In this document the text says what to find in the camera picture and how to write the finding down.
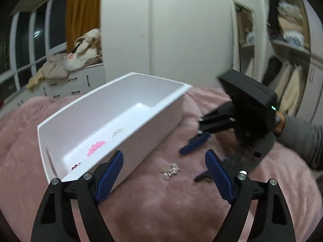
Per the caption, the pink bead bracelet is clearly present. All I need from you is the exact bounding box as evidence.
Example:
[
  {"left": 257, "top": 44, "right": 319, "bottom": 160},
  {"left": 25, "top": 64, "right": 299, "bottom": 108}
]
[{"left": 87, "top": 140, "right": 106, "bottom": 157}]

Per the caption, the pink fluffy blanket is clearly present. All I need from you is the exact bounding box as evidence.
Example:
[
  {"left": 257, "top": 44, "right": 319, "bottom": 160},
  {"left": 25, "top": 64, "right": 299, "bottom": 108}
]
[{"left": 0, "top": 86, "right": 318, "bottom": 242}]

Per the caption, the mustard curtain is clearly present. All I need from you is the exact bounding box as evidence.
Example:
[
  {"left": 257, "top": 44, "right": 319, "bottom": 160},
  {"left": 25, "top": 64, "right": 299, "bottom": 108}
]
[{"left": 66, "top": 0, "right": 103, "bottom": 53}]

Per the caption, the person's right forearm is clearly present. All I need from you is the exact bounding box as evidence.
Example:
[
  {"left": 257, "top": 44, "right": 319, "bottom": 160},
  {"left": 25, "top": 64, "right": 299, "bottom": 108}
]
[{"left": 275, "top": 116, "right": 323, "bottom": 172}]

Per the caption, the person's right hand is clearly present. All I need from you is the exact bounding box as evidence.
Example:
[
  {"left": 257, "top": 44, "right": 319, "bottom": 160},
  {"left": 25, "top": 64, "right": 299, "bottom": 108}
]
[{"left": 274, "top": 112, "right": 287, "bottom": 135}]

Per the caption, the large window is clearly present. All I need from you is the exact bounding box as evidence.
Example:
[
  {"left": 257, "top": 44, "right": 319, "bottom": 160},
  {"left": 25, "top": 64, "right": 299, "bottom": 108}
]
[{"left": 0, "top": 0, "right": 70, "bottom": 91}]

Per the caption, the silver earring cluster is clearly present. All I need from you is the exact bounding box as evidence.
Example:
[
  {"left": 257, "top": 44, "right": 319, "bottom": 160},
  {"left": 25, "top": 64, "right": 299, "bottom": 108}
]
[{"left": 159, "top": 163, "right": 181, "bottom": 180}]

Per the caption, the white rectangular box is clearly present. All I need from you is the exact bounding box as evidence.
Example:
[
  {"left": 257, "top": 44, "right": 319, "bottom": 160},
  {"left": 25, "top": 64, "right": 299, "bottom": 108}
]
[{"left": 37, "top": 72, "right": 193, "bottom": 185}]

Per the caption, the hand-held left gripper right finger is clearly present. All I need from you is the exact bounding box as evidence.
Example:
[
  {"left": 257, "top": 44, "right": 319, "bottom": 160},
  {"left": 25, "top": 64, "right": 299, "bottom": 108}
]
[{"left": 205, "top": 149, "right": 296, "bottom": 242}]

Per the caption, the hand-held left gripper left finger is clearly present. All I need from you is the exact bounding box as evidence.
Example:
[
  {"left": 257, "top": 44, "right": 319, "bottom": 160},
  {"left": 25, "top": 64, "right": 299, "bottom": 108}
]
[{"left": 31, "top": 150, "right": 124, "bottom": 242}]

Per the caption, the white drawer cabinet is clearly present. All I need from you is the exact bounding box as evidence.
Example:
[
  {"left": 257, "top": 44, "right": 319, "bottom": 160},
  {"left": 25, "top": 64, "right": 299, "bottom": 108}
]
[{"left": 0, "top": 63, "right": 105, "bottom": 111}]

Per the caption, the white wardrobe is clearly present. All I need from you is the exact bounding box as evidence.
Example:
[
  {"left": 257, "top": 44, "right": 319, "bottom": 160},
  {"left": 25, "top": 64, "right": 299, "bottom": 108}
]
[{"left": 230, "top": 0, "right": 323, "bottom": 121}]

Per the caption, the cream plush toy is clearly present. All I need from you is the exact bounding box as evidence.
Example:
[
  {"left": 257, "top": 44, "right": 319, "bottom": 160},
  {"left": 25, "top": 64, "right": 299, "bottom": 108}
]
[{"left": 65, "top": 29, "right": 103, "bottom": 71}]

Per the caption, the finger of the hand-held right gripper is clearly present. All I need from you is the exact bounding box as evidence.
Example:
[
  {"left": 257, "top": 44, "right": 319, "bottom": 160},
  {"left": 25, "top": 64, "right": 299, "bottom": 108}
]
[
  {"left": 194, "top": 171, "right": 211, "bottom": 182},
  {"left": 180, "top": 102, "right": 238, "bottom": 155}
]

